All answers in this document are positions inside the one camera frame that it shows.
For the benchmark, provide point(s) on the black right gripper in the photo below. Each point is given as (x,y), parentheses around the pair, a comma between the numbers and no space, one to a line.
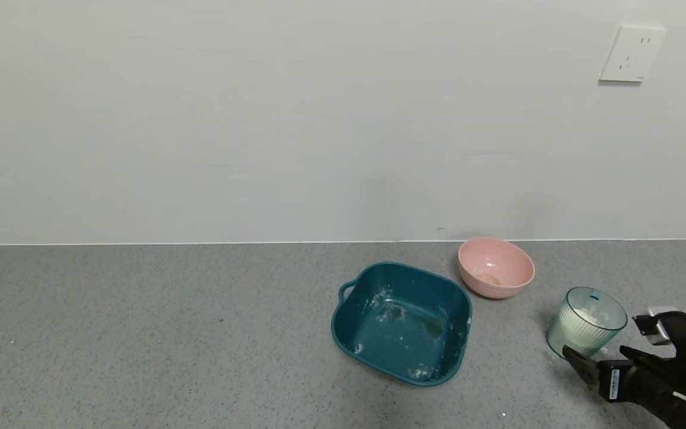
(612,379)

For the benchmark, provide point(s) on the clear ribbed plastic cup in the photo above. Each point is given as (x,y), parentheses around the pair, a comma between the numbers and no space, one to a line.
(581,330)

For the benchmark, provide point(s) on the pink plastic bowl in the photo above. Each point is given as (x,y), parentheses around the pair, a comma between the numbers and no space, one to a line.
(495,268)

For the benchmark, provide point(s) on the white wall socket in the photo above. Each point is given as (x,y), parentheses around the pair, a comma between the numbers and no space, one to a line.
(632,53)

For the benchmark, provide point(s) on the teal square plastic basin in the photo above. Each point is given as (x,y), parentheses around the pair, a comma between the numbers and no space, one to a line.
(402,339)

